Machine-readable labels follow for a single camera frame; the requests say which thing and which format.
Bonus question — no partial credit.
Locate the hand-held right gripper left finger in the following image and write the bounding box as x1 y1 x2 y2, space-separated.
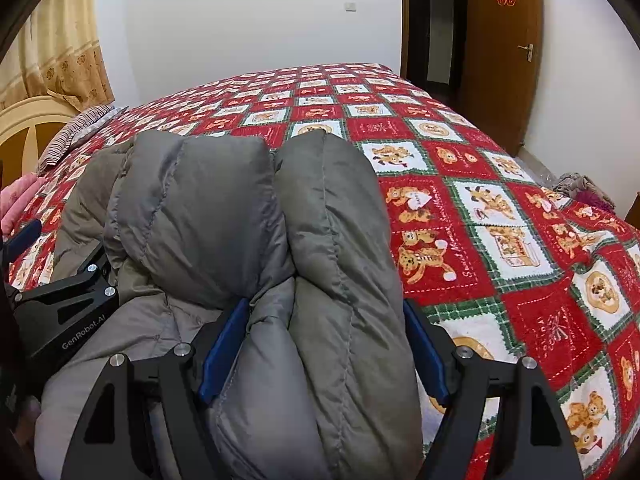
59 297 252 480

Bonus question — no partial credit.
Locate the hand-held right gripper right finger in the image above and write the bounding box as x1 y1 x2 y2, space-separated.
403 299 586 480

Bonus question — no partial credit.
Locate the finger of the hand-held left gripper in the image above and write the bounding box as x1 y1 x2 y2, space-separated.
0 218 44 286
22 252 113 295

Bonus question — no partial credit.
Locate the grey puffer jacket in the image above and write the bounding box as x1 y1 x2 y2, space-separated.
32 129 427 480

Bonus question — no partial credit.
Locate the pink blanket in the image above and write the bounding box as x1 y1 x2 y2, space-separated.
0 174 48 237

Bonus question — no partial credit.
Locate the cream wooden headboard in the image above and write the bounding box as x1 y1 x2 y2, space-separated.
0 95 82 177

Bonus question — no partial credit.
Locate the striped pillow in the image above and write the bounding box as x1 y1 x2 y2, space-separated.
38 104 130 172

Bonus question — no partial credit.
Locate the red bear-print bedspread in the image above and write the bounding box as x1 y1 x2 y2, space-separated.
7 62 640 480

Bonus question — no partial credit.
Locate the beige patterned curtain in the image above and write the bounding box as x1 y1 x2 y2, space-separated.
0 0 117 112

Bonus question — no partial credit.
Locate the crumpled cloth pile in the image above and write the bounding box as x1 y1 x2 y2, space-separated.
551 172 619 212

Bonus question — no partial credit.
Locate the brown wooden door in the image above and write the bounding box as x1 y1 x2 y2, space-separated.
464 0 545 157

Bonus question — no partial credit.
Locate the dark wooden door frame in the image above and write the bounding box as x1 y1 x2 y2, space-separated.
399 0 472 112

